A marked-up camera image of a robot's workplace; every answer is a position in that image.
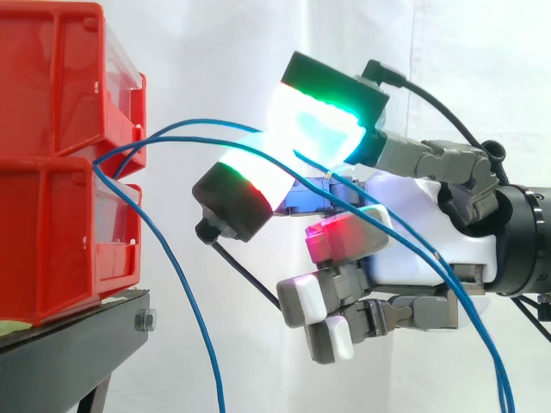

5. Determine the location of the thin black cable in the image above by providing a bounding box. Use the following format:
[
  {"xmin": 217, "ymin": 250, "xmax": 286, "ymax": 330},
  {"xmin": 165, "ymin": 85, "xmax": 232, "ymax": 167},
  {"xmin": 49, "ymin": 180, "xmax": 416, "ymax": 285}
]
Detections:
[
  {"xmin": 362, "ymin": 59, "xmax": 492, "ymax": 151},
  {"xmin": 511, "ymin": 293, "xmax": 551, "ymax": 342},
  {"xmin": 211, "ymin": 241, "xmax": 283, "ymax": 311}
]

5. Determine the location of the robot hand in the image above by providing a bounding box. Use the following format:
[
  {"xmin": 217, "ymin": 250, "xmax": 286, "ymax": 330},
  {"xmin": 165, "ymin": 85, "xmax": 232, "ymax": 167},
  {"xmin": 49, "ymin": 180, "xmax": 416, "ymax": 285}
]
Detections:
[{"xmin": 192, "ymin": 50, "xmax": 501, "ymax": 366}]

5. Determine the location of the black stand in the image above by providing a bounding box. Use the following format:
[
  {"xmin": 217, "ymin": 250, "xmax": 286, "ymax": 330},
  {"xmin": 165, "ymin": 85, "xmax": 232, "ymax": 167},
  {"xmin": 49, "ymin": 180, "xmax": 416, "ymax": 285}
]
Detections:
[{"xmin": 0, "ymin": 287, "xmax": 158, "ymax": 413}]

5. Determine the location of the blue cable bundle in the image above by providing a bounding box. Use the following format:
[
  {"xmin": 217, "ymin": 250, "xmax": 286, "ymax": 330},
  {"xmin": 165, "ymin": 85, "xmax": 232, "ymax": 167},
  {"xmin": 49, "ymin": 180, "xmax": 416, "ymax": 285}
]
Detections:
[{"xmin": 91, "ymin": 119, "xmax": 517, "ymax": 413}]

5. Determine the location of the red plastic bin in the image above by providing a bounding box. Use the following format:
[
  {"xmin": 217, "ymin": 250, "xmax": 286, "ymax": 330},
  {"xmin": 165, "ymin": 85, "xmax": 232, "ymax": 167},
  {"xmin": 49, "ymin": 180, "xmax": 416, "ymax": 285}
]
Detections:
[
  {"xmin": 0, "ymin": 157, "xmax": 144, "ymax": 328},
  {"xmin": 0, "ymin": 2, "xmax": 148, "ymax": 180}
]

